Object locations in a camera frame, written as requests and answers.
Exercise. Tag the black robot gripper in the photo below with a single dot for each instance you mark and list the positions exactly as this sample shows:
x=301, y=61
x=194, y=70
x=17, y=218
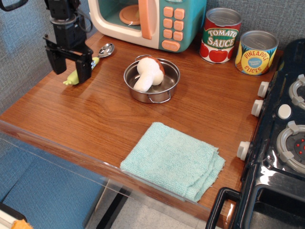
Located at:
x=68, y=42

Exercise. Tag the spoon with yellow corn handle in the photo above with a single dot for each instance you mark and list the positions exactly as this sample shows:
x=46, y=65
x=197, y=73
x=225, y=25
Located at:
x=105, y=51

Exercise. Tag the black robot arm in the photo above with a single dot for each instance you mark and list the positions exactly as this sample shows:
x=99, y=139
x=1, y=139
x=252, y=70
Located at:
x=66, y=11

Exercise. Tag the orange microwave turntable plate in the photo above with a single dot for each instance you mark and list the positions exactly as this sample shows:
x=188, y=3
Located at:
x=130, y=15

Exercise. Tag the teal and cream toy microwave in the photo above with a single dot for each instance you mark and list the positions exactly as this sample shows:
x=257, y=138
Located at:
x=169, y=25

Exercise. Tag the plush white brown mushroom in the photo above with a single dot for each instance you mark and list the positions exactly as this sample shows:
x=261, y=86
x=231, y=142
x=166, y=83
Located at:
x=151, y=73

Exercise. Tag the small stainless steel pot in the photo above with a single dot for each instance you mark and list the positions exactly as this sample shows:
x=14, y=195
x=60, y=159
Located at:
x=156, y=94

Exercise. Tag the light teal folded cloth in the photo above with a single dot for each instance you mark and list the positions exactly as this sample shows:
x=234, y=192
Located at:
x=174, y=161

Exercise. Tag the tomato sauce can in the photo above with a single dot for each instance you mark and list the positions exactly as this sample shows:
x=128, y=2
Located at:
x=220, y=31

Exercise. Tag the orange fuzzy object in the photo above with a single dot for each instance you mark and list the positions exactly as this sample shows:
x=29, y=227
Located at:
x=21, y=224

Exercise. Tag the pineapple slices can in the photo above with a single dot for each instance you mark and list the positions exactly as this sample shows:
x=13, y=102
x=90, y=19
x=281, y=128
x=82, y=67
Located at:
x=256, y=52

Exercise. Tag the white stove knob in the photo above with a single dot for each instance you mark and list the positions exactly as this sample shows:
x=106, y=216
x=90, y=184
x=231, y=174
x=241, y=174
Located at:
x=263, y=89
x=243, y=150
x=256, y=108

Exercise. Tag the white round stove button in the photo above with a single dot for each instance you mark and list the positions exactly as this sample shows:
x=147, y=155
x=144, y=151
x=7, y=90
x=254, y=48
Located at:
x=284, y=111

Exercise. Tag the black toy stove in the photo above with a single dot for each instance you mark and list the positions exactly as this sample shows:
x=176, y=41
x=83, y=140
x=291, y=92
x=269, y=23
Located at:
x=273, y=178

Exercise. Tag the black oven door handle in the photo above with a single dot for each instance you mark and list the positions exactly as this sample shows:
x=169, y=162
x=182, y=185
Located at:
x=224, y=194

